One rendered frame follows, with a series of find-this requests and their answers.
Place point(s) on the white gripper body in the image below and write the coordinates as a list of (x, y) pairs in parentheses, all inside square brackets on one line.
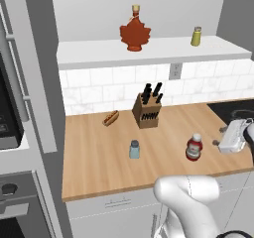
[(233, 137)]

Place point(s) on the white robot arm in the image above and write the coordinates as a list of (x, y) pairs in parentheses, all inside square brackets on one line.
[(188, 199)]

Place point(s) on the red ketchup bottle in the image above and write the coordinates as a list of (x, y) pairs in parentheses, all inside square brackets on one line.
[(193, 148)]

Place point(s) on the blue-grey shaker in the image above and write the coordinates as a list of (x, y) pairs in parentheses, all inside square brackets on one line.
[(134, 150)]

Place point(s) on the yellow shaker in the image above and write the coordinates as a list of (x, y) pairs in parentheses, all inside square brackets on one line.
[(195, 37)]

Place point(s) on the white cabinet shelf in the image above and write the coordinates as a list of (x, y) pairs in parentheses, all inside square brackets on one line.
[(149, 52)]

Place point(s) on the grey cabinet door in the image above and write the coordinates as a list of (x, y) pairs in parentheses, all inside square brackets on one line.
[(236, 20), (36, 83)]

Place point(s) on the maple leaf syrup bottle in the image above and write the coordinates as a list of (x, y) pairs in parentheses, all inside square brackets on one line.
[(135, 33)]

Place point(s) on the black hob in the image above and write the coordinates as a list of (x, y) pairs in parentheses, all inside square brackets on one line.
[(231, 108)]

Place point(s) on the wooden knife block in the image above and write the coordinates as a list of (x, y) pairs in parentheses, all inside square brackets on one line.
[(147, 114)]

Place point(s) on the hot dog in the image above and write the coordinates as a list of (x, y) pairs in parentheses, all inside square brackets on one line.
[(110, 118)]

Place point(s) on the white cupboard door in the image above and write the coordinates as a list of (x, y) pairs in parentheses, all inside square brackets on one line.
[(112, 225)]

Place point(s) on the white drawer front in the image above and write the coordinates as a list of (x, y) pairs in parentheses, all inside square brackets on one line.
[(96, 204)]

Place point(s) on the grey oven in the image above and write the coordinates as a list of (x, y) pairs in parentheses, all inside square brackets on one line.
[(23, 209)]

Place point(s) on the black microwave oven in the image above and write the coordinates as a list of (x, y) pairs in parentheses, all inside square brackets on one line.
[(8, 116)]

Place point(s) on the grey wall outlet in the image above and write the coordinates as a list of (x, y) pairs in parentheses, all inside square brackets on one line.
[(175, 71)]

